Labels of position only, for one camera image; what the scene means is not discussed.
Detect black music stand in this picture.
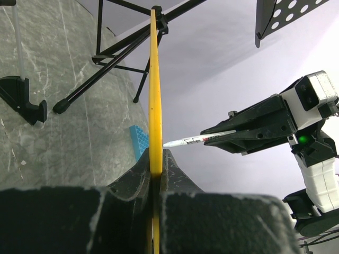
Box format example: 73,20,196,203
52,0,325,114

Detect blue studded building plate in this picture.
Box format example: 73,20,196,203
129,125,149,162

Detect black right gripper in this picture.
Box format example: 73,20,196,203
200,95,296,153

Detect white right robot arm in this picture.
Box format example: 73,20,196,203
202,94,338,237

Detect yellow framed whiteboard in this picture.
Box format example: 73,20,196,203
149,9,163,253

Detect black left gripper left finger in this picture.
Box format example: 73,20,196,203
1,151,152,253

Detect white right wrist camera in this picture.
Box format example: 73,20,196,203
280,70,338,131

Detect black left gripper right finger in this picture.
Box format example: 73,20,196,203
159,149,299,253

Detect white blue whiteboard marker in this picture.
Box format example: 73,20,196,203
163,130,236,148

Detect wire whiteboard easel stand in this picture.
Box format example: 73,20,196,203
1,1,48,125

